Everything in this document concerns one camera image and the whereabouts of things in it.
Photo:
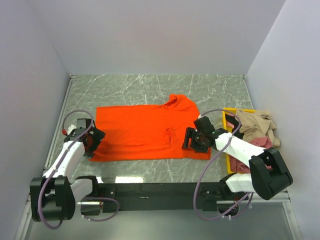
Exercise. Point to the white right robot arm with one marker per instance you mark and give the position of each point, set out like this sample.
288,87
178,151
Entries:
268,176

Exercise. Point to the black t shirt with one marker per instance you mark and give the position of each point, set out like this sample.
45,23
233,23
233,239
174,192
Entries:
232,122

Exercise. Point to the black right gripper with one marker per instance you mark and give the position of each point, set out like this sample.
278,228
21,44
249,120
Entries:
189,134

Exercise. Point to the orange t shirt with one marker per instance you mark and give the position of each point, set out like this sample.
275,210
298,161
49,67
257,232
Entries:
147,132

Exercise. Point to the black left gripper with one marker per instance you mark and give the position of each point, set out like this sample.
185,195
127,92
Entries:
97,136

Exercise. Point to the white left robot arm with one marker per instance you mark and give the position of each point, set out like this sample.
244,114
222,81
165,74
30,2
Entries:
53,197

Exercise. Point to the pink t shirt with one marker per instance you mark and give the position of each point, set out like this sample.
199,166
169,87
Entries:
239,167

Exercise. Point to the black base crossbar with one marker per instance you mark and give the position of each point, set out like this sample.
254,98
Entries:
110,197

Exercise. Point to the yellow plastic bin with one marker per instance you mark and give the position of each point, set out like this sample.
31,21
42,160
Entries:
239,148

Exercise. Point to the beige t shirt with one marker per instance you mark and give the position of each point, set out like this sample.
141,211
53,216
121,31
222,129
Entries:
257,124

